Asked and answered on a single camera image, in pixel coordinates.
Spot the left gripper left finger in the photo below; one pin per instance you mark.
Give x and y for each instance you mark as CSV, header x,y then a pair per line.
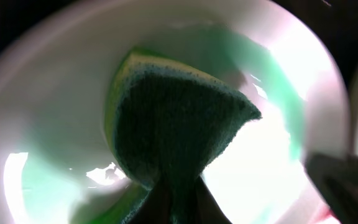
x,y
156,207

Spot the black round tray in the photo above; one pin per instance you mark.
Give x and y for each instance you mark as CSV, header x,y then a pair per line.
x,y
335,22

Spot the green scrubbing sponge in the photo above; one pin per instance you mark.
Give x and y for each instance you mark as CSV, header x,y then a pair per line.
x,y
165,121

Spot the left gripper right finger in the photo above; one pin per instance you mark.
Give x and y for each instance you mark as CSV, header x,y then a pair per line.
x,y
210,205

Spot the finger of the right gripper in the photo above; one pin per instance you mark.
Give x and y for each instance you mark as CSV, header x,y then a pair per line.
x,y
337,182

